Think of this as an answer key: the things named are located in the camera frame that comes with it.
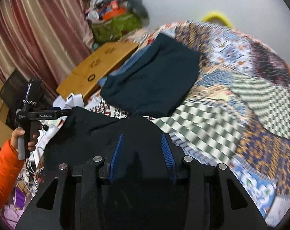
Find black pants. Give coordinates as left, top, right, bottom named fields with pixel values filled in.
left=44, top=108, right=189, bottom=229

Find orange sleeve left forearm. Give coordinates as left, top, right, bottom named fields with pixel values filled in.
left=0, top=139, right=24, bottom=209

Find person left hand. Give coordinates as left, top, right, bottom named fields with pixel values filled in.
left=10, top=123, right=43, bottom=152

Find white crumpled cloth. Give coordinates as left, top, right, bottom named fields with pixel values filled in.
left=52, top=93, right=85, bottom=110

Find wooden lap desk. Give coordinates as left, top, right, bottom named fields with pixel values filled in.
left=57, top=42, right=139, bottom=101

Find folded dark teal garment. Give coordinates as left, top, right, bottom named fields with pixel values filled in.
left=100, top=33, right=201, bottom=118

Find patchwork patterned bedspread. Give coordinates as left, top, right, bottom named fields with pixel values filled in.
left=89, top=20, right=290, bottom=225

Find pink striped curtain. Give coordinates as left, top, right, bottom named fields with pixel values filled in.
left=0, top=0, right=94, bottom=98

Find blue folded garment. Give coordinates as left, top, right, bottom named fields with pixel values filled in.
left=98, top=45, right=150, bottom=88

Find green fabric storage bag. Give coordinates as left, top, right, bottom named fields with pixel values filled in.
left=91, top=13, right=142, bottom=44

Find orange box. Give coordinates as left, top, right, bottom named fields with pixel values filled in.
left=102, top=8, right=126, bottom=21

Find yellow plush pillow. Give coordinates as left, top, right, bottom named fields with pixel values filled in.
left=202, top=11, right=233, bottom=28

